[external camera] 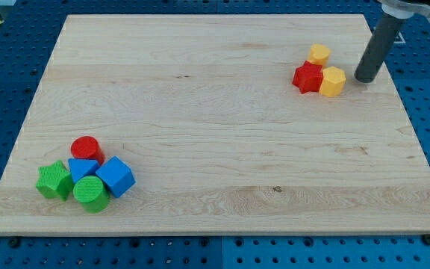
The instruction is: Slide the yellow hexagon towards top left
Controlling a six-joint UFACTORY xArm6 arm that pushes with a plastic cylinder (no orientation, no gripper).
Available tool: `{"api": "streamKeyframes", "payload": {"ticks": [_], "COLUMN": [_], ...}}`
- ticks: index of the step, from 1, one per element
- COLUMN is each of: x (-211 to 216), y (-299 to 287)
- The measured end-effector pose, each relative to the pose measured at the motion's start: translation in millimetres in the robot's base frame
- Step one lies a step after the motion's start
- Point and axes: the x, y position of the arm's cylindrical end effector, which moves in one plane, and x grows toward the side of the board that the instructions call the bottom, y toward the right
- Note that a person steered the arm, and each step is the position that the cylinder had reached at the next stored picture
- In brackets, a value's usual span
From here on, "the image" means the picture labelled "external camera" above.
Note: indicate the green cylinder block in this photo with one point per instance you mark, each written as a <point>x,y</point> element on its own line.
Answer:
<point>91,193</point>

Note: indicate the red cylinder block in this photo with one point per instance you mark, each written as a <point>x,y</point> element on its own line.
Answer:
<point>87,147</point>

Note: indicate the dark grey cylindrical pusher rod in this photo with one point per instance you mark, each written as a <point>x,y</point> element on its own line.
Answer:
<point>378,47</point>

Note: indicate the green star block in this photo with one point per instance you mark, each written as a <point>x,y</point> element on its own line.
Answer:
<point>55,181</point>

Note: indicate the yellow hexagon block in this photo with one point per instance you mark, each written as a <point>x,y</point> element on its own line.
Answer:
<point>333,81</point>

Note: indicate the blue triangle block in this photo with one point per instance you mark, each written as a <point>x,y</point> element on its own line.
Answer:
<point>79,168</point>

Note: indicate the red star block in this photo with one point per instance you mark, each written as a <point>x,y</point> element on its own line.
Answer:
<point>308,77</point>

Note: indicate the yellow pentagon block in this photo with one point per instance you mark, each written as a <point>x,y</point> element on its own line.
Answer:
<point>319,54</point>

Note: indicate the wooden board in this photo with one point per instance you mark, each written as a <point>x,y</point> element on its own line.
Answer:
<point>203,110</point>

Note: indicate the blue cube block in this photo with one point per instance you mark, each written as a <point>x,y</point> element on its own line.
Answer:
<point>117,176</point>

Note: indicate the silver white tool mount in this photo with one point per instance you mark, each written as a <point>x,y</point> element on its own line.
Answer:
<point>405,9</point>

